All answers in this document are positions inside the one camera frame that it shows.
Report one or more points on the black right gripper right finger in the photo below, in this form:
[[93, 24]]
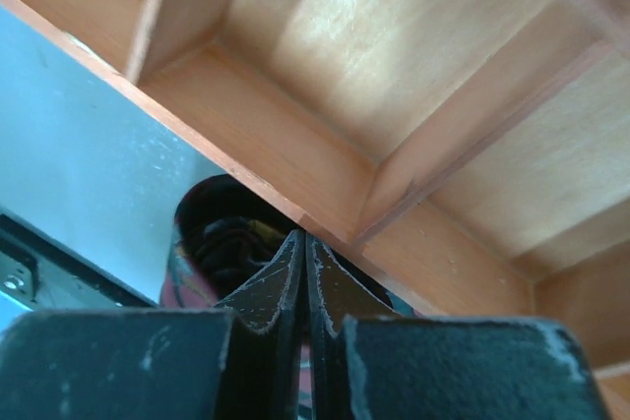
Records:
[[443, 371]]

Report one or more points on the orange wooden compartment tray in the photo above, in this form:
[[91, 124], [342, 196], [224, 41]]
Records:
[[471, 155]]

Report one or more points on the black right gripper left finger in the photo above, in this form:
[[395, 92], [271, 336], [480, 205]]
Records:
[[147, 366]]

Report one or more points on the red patterned necktie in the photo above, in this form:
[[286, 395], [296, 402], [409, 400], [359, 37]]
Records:
[[223, 234]]

